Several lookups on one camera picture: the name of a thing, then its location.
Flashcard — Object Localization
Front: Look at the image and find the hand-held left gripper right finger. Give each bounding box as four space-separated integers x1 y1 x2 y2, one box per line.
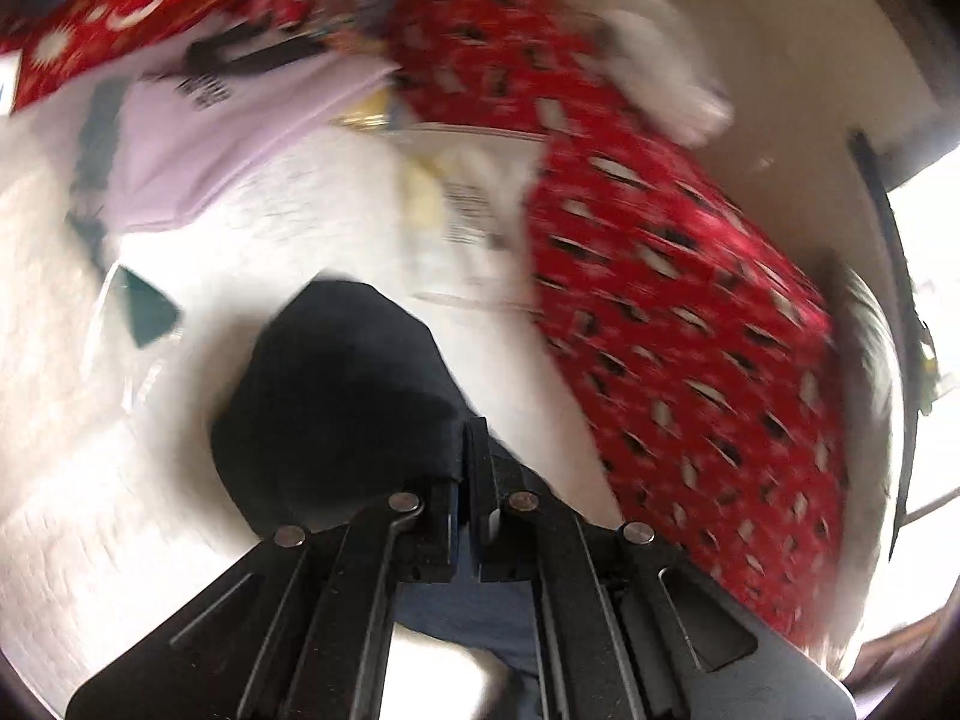
463 417 856 720

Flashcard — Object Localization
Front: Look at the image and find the dark window frame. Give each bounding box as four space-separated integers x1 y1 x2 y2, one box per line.
825 0 960 421

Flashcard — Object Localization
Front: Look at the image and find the clear plastic packet with label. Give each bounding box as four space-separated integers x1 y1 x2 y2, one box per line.
330 82 548 308

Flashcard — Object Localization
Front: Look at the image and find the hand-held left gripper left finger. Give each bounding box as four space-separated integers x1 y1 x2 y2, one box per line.
66 476 460 720

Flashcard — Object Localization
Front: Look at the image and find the teal card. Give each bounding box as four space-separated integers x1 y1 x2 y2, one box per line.
124 266 185 350

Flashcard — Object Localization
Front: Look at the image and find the red snowflake cloth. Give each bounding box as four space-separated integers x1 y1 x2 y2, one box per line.
0 0 316 115

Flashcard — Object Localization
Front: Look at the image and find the grey white pillow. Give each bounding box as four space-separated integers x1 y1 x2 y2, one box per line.
821 259 905 661

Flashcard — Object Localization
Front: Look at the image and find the red penguin print blanket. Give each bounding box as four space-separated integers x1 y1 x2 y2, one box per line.
386 0 852 653

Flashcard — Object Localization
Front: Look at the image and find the white crumpled cloth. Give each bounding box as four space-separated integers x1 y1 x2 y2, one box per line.
525 0 736 149

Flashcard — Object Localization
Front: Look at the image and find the lilac printed cloth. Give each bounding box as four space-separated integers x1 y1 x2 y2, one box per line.
112 37 398 233

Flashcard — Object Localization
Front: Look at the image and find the dark navy pinstriped garment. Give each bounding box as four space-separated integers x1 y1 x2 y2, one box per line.
210 279 545 720

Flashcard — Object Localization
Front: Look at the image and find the white quilted bed mattress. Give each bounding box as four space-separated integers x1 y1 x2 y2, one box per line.
0 52 901 720

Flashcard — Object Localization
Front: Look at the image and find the clear plastic sleeve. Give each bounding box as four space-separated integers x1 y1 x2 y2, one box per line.
94 262 177 413

